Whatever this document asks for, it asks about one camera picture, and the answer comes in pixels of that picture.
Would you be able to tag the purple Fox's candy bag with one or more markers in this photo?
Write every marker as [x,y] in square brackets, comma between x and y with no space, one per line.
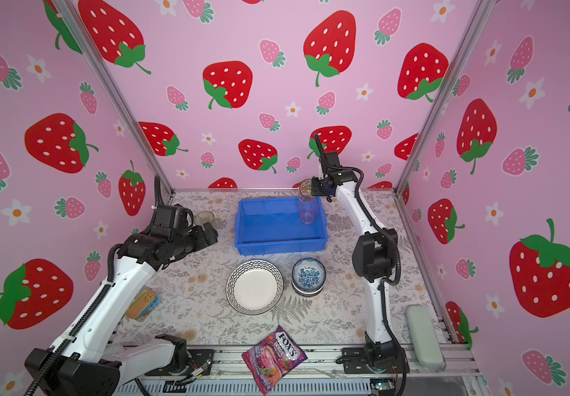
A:
[273,358]

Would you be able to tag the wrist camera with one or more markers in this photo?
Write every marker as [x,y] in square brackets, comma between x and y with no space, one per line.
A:
[171,217]
[330,163]

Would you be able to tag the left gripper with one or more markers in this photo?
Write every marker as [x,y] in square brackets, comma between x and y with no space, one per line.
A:
[202,241]

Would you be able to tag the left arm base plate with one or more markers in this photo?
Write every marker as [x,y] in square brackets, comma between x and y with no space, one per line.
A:
[189,361]

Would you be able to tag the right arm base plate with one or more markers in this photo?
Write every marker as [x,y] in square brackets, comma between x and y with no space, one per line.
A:
[356,360]

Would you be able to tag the pink transparent cup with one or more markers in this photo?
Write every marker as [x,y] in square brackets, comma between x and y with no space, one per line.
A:
[307,208]

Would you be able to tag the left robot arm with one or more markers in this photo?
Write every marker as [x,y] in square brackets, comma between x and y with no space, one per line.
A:
[80,362]

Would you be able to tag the blue plastic bin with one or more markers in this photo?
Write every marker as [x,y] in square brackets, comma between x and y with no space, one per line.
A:
[272,226]

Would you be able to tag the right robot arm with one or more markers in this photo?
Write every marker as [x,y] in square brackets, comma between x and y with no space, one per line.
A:
[376,260]

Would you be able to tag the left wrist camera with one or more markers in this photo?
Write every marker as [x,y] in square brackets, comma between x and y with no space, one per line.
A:
[171,217]

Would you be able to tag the blue patterned bowl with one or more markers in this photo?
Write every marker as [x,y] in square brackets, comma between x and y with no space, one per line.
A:
[308,273]

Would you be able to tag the white plate with patterned rim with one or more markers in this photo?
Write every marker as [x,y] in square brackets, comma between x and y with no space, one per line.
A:
[254,287]

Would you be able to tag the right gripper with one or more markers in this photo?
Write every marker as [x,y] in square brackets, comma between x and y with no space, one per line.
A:
[315,189]

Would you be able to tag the pale green oblong case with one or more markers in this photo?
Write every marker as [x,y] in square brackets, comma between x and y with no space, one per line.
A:
[425,342]

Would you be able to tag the yellow transparent cup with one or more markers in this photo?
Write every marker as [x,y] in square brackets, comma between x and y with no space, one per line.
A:
[305,189]

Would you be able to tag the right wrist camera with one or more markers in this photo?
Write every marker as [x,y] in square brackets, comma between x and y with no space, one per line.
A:
[330,163]

